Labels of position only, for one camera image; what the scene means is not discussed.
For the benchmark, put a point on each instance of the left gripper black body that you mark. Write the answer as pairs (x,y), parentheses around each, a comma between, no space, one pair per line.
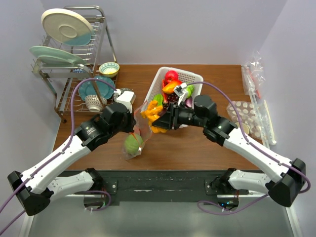
(126,126)

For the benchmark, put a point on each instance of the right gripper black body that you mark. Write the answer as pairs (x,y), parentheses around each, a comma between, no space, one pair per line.
(180,116)

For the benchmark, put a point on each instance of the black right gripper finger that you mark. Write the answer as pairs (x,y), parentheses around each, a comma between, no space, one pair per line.
(163,124)
(165,117)

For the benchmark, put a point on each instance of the purple white radish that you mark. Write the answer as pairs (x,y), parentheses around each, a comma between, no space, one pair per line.
(189,102)

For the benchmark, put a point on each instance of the clear zip top bag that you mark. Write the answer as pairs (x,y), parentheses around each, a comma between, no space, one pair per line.
(141,127)

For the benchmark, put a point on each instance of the large green cabbage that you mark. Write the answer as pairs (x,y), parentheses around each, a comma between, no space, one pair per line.
(133,143)

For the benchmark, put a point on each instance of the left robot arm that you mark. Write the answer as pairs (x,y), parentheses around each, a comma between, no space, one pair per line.
(41,184)

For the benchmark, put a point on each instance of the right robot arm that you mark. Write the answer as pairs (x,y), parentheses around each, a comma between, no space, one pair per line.
(280,178)

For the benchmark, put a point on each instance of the polka dot plastic bag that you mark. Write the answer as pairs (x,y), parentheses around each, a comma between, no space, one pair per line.
(247,114)

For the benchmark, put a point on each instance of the green leaf vegetable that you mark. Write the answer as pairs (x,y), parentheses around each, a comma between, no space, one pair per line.
(159,99)

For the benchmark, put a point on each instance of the black white floral bowl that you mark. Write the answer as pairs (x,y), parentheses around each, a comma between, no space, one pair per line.
(122,90)

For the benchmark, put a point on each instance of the dark grapes bunch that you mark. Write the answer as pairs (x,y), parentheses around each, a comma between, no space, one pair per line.
(168,98)

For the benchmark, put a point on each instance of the small green cabbage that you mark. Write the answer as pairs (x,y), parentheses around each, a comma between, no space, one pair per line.
(190,90)

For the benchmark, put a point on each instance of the grey patterned bowl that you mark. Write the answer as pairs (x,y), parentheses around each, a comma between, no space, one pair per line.
(93,103)

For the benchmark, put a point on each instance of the white plastic basket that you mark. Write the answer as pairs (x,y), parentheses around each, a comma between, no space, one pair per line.
(183,76)

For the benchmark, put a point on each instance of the teal scalloped plate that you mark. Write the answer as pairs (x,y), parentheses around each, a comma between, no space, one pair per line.
(105,90)

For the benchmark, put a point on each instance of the red apple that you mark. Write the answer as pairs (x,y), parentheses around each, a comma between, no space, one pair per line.
(171,75)

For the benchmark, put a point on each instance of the cream enamel mug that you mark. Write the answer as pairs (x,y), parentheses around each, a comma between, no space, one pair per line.
(245,128)

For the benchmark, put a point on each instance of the yellow blue patterned bowl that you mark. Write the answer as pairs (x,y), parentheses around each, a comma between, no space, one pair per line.
(109,69)

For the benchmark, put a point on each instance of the metal dish rack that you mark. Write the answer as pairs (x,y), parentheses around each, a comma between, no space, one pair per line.
(70,50)

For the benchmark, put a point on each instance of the stack of clear bags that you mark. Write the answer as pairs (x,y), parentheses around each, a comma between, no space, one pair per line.
(253,78)

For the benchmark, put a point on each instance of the pale green plate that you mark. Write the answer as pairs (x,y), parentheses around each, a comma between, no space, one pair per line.
(39,51)
(56,61)

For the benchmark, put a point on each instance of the large cream teal plate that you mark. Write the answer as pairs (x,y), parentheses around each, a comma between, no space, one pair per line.
(67,27)

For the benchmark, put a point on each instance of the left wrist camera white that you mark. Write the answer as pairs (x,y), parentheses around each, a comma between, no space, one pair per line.
(127,99)

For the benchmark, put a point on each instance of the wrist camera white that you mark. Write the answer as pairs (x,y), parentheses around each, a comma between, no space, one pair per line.
(127,99)
(181,90)

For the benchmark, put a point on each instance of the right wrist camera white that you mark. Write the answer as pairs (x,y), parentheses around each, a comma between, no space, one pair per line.
(181,90)

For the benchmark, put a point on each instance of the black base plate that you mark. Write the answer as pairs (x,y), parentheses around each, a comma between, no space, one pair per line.
(162,185)

